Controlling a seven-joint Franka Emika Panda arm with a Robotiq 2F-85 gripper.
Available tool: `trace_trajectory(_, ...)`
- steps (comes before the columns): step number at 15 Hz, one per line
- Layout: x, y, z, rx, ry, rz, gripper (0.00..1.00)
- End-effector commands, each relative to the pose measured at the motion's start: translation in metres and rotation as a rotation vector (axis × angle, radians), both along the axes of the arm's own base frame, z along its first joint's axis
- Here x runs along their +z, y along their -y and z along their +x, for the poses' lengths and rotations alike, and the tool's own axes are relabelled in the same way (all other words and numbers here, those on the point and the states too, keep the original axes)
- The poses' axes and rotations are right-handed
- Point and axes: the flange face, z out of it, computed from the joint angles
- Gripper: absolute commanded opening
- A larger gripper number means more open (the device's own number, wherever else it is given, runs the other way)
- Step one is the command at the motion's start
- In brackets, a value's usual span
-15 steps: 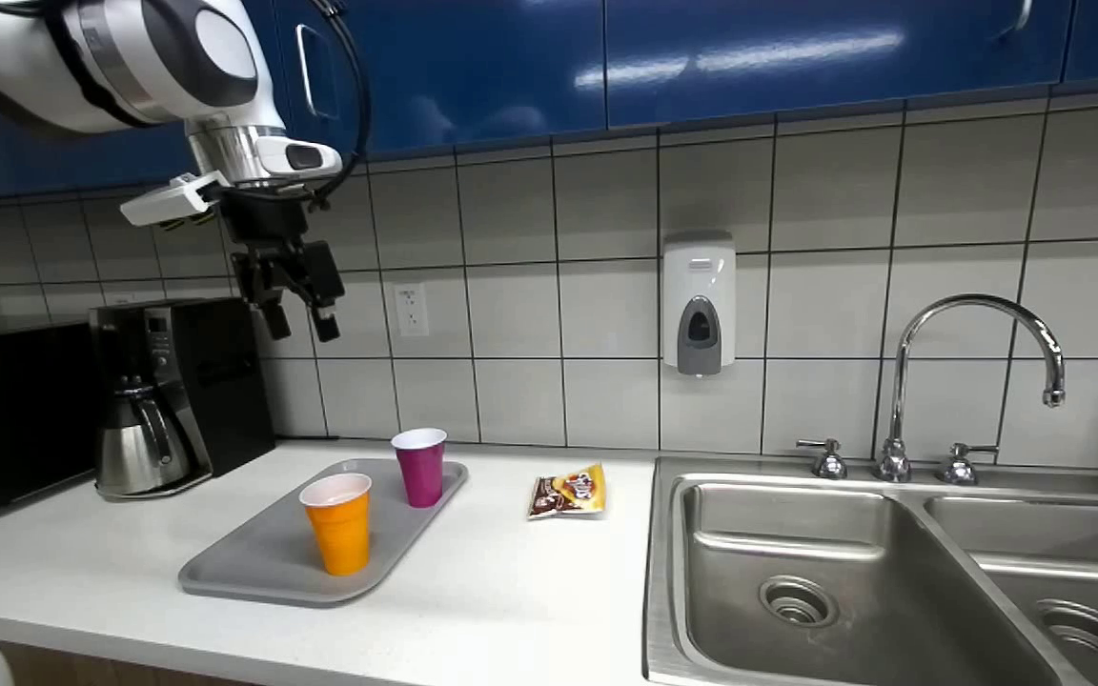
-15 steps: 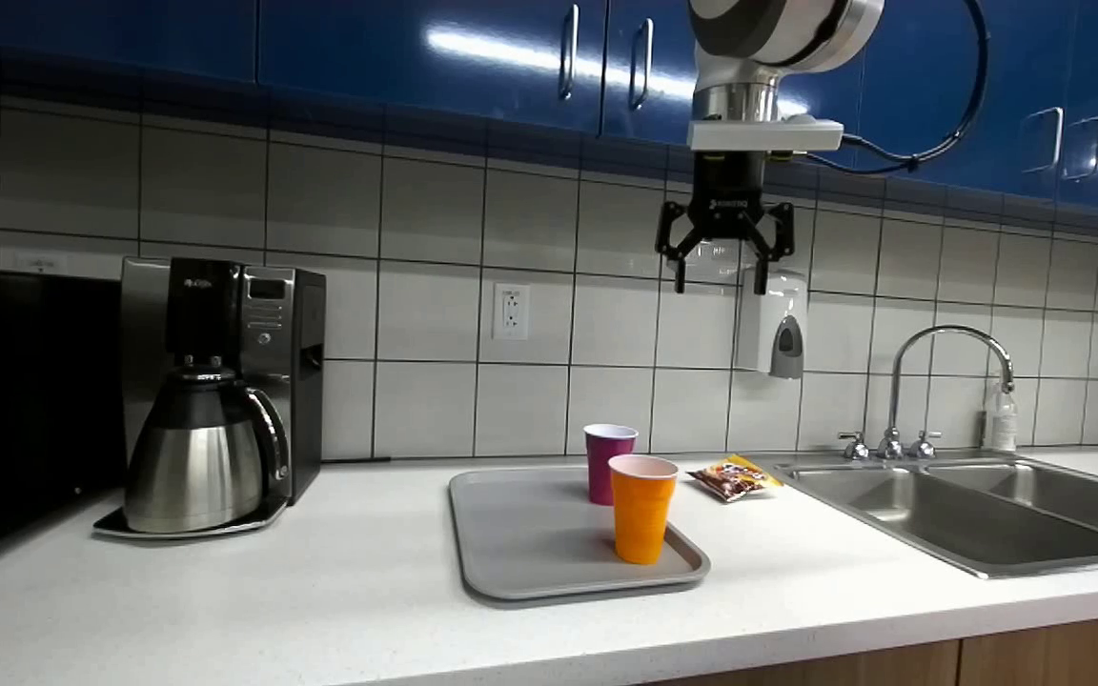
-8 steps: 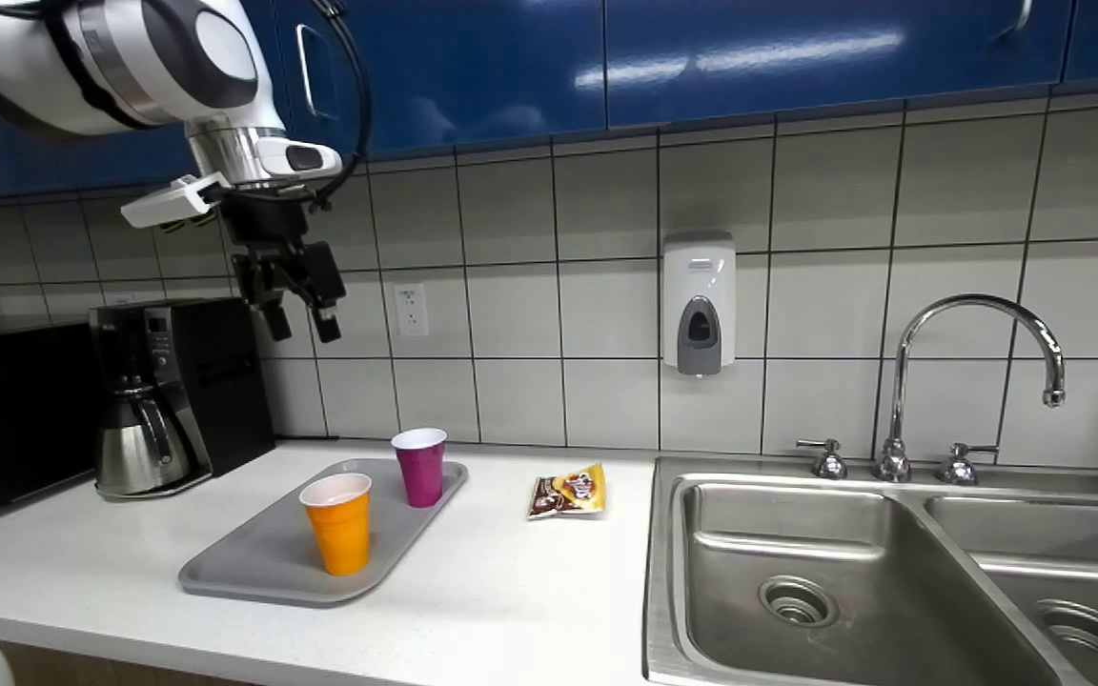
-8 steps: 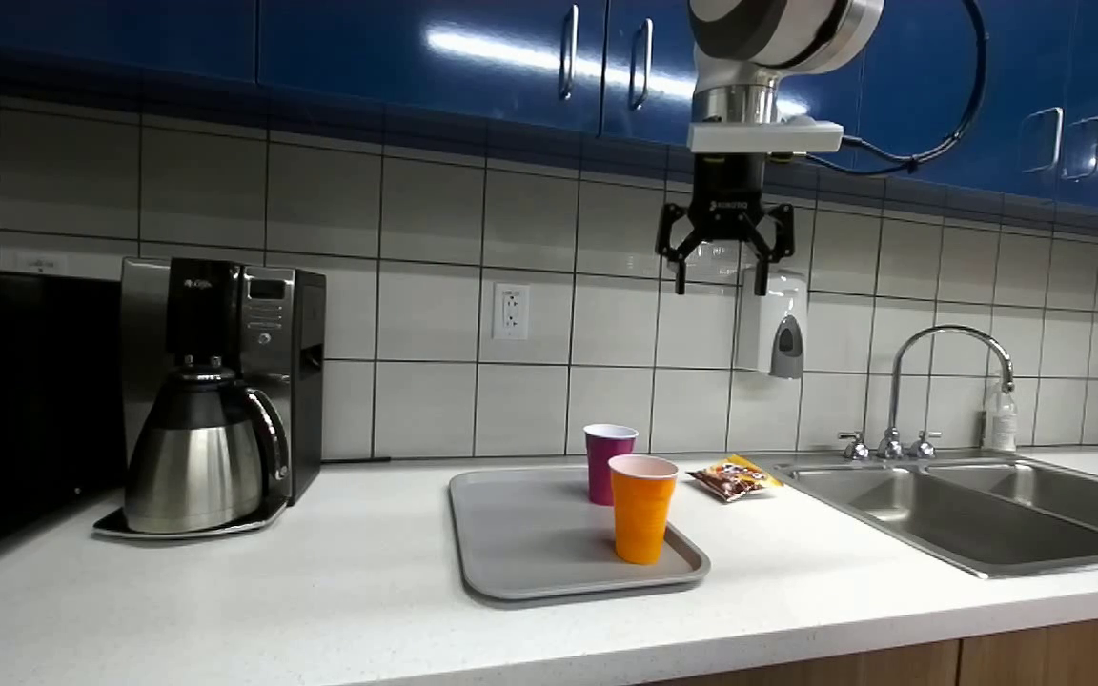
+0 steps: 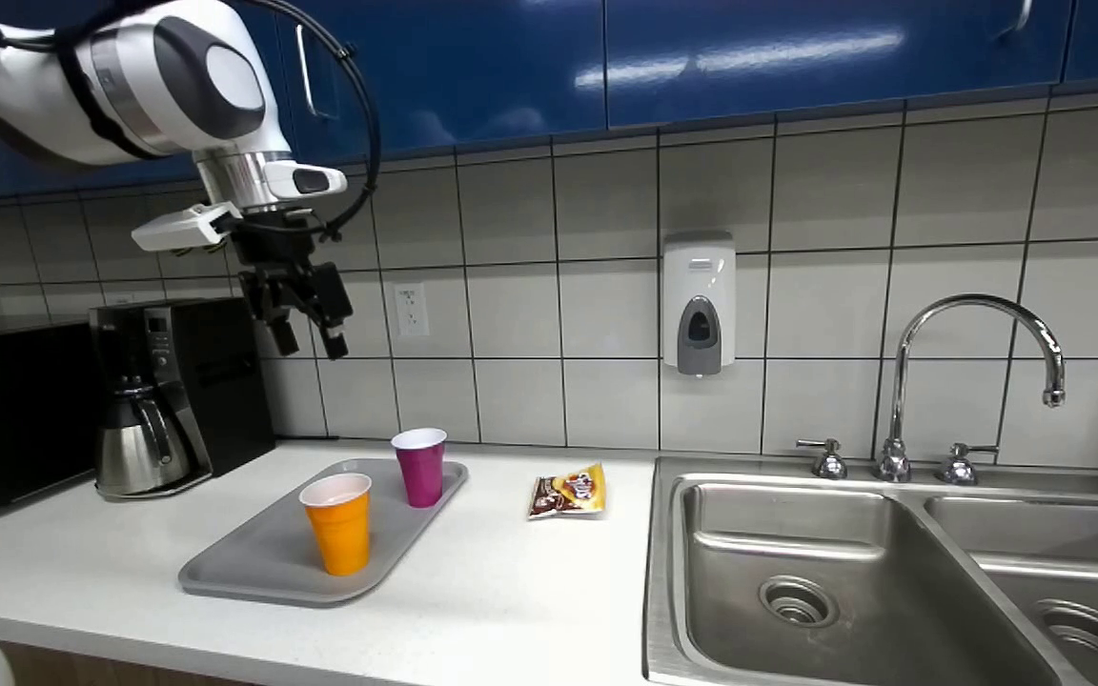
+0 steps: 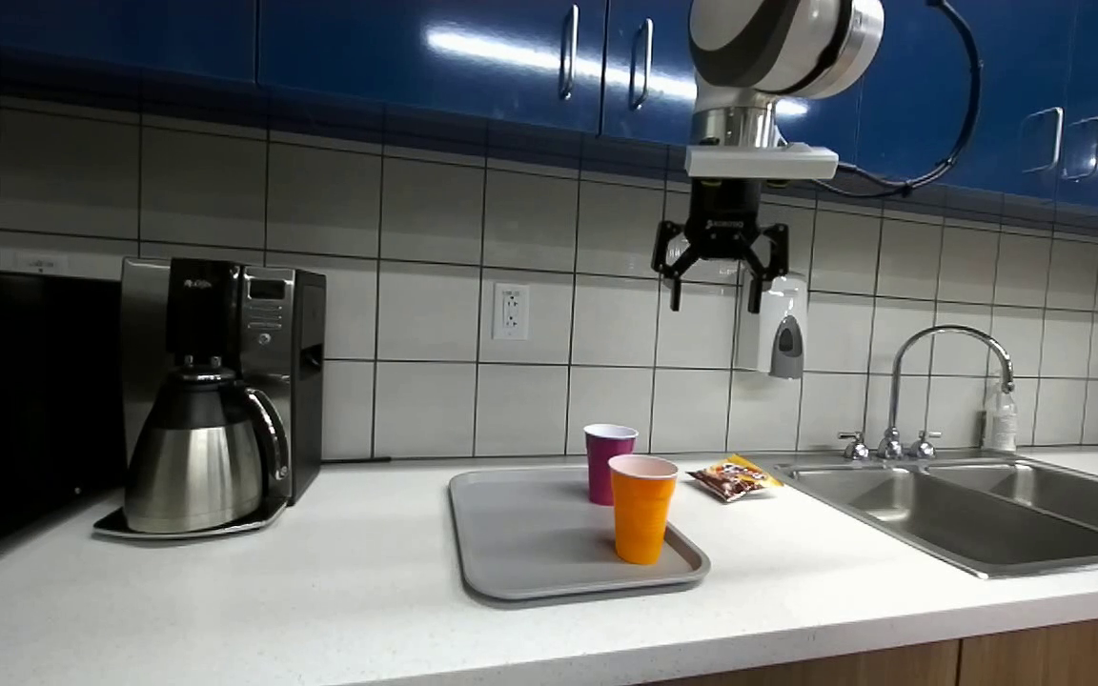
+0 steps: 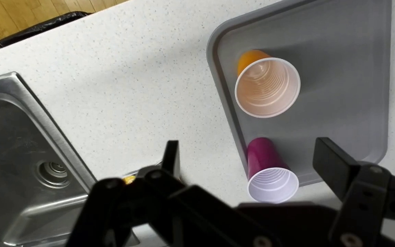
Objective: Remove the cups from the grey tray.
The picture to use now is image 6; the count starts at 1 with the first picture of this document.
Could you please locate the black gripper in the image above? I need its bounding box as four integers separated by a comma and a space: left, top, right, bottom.
649, 177, 795, 322

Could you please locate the purple plastic cup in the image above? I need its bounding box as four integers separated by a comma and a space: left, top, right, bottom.
580, 421, 640, 507

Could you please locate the orange plastic cup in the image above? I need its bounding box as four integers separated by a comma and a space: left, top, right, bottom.
605, 455, 684, 567

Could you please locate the grey plastic tray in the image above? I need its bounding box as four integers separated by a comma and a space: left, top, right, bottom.
446, 463, 715, 606

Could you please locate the chrome gooseneck faucet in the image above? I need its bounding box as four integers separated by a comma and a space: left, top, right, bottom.
881, 322, 1022, 466

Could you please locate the yellow brown chip bag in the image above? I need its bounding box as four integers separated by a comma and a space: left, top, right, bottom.
684, 455, 785, 507

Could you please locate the clear dish soap bottle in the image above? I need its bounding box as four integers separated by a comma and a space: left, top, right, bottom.
979, 379, 1022, 456

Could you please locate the stainless steel sink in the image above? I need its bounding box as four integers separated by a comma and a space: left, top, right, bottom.
785, 455, 1098, 582

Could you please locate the wooden lower cabinet front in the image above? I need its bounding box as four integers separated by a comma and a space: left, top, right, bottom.
956, 609, 1098, 686
649, 642, 961, 686

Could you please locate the steel black coffee maker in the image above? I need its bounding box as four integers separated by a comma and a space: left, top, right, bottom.
92, 254, 328, 544

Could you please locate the stainless steel coffee carafe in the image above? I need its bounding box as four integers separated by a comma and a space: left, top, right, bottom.
124, 370, 289, 535

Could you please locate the black microwave oven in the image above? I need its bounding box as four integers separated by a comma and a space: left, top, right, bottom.
0, 264, 129, 577

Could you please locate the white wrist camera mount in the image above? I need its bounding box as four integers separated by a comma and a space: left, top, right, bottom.
684, 141, 844, 182

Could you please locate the white wall soap dispenser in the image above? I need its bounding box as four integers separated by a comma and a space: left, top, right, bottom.
734, 272, 812, 380

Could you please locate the white wall outlet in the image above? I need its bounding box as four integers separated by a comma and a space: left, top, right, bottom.
492, 280, 534, 343

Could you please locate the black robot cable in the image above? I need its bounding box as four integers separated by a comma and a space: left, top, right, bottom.
826, 0, 987, 202

